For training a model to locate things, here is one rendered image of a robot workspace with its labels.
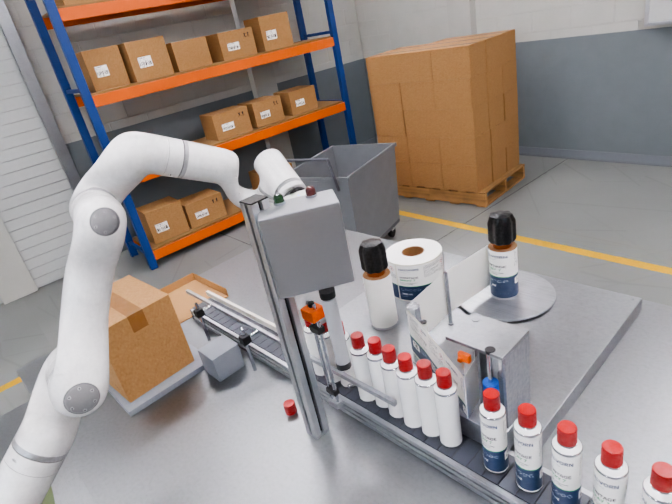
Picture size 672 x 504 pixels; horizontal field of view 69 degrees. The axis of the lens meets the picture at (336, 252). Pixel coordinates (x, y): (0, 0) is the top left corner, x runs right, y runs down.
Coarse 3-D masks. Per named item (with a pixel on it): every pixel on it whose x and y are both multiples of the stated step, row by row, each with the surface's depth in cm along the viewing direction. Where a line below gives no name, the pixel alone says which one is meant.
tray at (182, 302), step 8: (184, 280) 228; (192, 280) 231; (200, 280) 226; (208, 280) 219; (168, 288) 223; (176, 288) 226; (184, 288) 225; (192, 288) 223; (200, 288) 222; (208, 288) 220; (216, 288) 216; (224, 288) 209; (176, 296) 219; (184, 296) 218; (192, 296) 216; (208, 296) 213; (224, 296) 210; (176, 304) 212; (184, 304) 211; (192, 304) 210; (176, 312) 206; (184, 312) 205; (184, 320) 199
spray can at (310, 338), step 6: (306, 324) 138; (306, 330) 138; (306, 336) 139; (312, 336) 138; (312, 342) 139; (312, 348) 140; (312, 354) 141; (318, 354) 140; (318, 366) 142; (318, 372) 144
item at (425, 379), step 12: (420, 360) 111; (420, 372) 110; (432, 372) 113; (420, 384) 110; (432, 384) 110; (420, 396) 112; (432, 396) 111; (420, 408) 114; (432, 408) 112; (432, 420) 114; (432, 432) 116
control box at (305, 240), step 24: (264, 216) 100; (288, 216) 99; (312, 216) 100; (336, 216) 101; (264, 240) 101; (288, 240) 101; (312, 240) 102; (336, 240) 103; (288, 264) 104; (312, 264) 104; (336, 264) 105; (288, 288) 106; (312, 288) 107
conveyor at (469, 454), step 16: (224, 320) 184; (256, 336) 170; (272, 352) 160; (336, 384) 140; (352, 400) 133; (384, 416) 126; (416, 432) 119; (448, 448) 113; (464, 448) 112; (480, 448) 112; (464, 464) 109; (480, 464) 108; (512, 464) 106; (496, 480) 104; (512, 480) 103; (544, 480) 102; (528, 496) 99; (544, 496) 98
